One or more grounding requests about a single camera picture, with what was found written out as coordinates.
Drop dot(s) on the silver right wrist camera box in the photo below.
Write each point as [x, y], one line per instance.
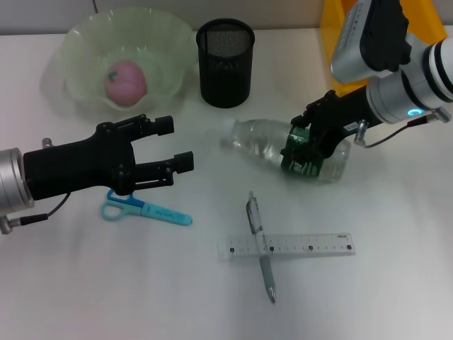
[354, 46]

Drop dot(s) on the silver ballpoint pen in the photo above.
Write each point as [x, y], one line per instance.
[257, 233]

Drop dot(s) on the pink toy peach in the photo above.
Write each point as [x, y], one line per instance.
[125, 83]

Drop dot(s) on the blue and teal scissors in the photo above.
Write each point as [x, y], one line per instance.
[159, 213]

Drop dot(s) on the black mesh pen cup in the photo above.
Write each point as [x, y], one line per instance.
[226, 71]

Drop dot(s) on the silver and white right robot arm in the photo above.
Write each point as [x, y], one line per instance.
[417, 85]

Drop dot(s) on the clear plastic ruler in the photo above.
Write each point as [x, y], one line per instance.
[301, 246]

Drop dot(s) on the translucent green fruit bowl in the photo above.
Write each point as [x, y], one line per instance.
[85, 42]

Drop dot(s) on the clear bottle with green label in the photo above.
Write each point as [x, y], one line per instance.
[258, 141]

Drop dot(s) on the yellow plastic bin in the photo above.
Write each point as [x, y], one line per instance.
[331, 28]

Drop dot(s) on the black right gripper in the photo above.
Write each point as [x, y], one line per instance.
[339, 117]

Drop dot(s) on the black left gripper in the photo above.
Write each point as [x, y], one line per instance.
[74, 166]

